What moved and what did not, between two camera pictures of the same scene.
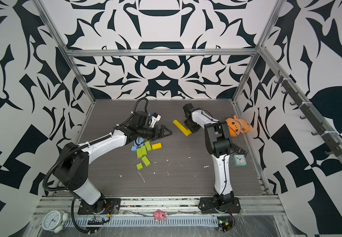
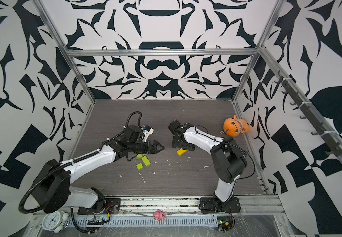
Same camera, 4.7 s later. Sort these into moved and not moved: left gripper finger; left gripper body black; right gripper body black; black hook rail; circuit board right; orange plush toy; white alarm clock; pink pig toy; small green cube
Moved: right gripper body black; left gripper body black; left gripper finger
Not moved: black hook rail; small green cube; orange plush toy; circuit board right; white alarm clock; pink pig toy
